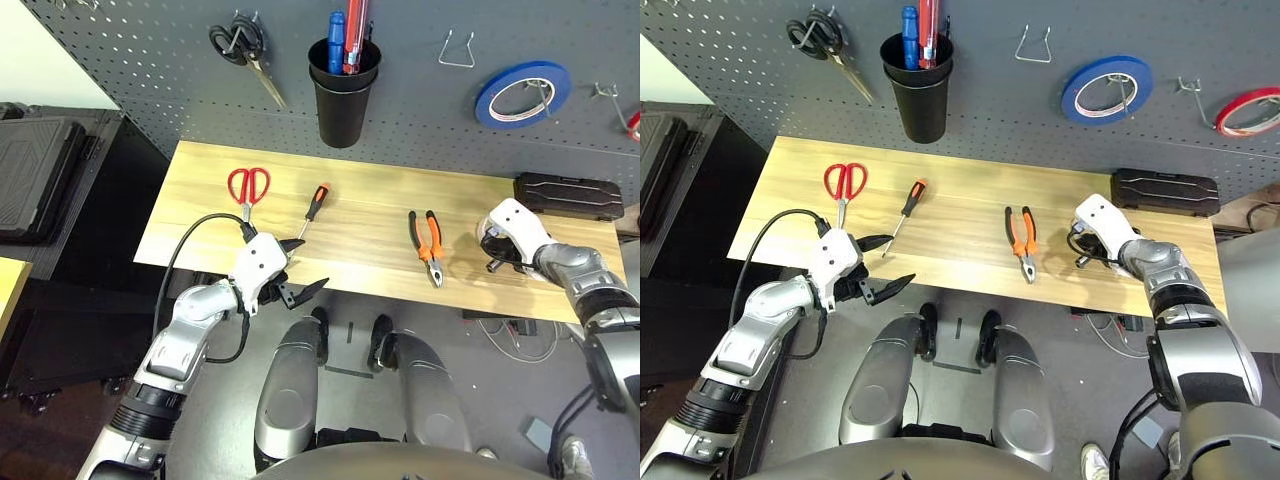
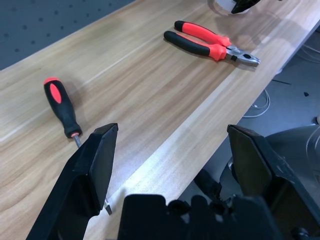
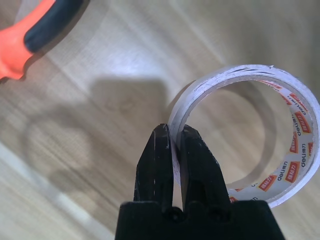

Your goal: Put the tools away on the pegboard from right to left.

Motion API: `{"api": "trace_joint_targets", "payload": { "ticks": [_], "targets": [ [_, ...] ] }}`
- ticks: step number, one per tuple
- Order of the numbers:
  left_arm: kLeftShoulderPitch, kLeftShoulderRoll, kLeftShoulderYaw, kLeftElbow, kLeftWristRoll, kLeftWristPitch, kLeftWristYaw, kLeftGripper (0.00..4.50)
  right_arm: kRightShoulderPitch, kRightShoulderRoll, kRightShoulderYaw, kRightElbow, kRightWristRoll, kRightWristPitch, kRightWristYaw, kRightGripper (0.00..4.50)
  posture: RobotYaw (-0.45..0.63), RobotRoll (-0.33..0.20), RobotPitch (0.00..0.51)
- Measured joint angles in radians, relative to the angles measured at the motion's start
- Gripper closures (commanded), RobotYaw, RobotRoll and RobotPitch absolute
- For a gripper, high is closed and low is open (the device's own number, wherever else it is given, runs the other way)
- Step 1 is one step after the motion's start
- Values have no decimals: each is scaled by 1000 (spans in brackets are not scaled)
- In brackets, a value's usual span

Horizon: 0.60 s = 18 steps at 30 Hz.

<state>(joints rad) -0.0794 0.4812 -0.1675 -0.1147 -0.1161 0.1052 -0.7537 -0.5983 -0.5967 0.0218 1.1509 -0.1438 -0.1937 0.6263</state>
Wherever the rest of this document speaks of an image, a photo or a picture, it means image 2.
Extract white tape roll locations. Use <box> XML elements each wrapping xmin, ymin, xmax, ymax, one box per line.
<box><xmin>208</xmin><ymin>0</ymin><xmax>248</xmax><ymax>16</ymax></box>

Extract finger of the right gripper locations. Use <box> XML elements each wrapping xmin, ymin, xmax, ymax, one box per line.
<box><xmin>230</xmin><ymin>0</ymin><xmax>262</xmax><ymax>15</ymax></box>

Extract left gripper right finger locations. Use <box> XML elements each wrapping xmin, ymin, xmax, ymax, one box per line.
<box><xmin>226</xmin><ymin>124</ymin><xmax>320</xmax><ymax>240</ymax></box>

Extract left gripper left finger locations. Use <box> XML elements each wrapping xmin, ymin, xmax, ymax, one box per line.
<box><xmin>26</xmin><ymin>122</ymin><xmax>119</xmax><ymax>240</ymax></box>

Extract orange black pliers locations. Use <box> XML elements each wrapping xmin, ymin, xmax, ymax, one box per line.
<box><xmin>163</xmin><ymin>20</ymin><xmax>261</xmax><ymax>67</ymax></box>

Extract white floor cable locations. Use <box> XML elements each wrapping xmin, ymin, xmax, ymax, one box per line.
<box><xmin>242</xmin><ymin>87</ymin><xmax>272</xmax><ymax>118</ymax></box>

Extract black orange handled screwdriver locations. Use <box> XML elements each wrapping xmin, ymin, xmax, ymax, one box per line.
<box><xmin>43</xmin><ymin>76</ymin><xmax>113</xmax><ymax>216</ymax></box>

